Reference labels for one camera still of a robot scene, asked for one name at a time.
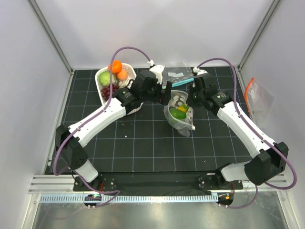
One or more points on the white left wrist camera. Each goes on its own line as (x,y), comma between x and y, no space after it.
(157,70)

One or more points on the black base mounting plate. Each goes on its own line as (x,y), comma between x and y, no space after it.
(157,181)

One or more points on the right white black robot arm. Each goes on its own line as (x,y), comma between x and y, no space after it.
(265,163)

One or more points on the green toy bell pepper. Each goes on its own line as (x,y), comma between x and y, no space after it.
(177,114)

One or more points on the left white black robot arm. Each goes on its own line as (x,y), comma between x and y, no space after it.
(70,141)

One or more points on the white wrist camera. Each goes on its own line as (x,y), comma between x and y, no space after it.
(197,71)
(157,70)

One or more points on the white perforated plastic basket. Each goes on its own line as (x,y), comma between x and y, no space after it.
(121,84)

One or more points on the yellow green toy mango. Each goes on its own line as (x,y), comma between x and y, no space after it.
(183,108)

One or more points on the dark red toy grapes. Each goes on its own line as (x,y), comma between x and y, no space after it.
(105,91)

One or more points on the clear orange-zipper bag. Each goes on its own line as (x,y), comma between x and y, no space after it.
(259,102)

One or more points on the peach toy fruit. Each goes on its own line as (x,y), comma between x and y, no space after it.
(122,75)

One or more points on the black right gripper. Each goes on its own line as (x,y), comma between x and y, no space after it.
(192,88)

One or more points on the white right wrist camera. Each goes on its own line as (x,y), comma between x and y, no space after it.
(197,71)

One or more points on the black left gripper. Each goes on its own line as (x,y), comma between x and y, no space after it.
(161,97)

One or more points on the green toy cabbage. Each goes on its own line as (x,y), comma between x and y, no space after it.
(105,78)

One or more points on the orange toy fruit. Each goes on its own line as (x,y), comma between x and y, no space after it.
(116,67)

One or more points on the clear blue-zipper bag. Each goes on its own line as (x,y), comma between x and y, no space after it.
(178,75)

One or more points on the aluminium front rail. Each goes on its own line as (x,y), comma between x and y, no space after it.
(70,189)

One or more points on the clear white-dotted zip bag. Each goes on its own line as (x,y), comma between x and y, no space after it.
(185,126)

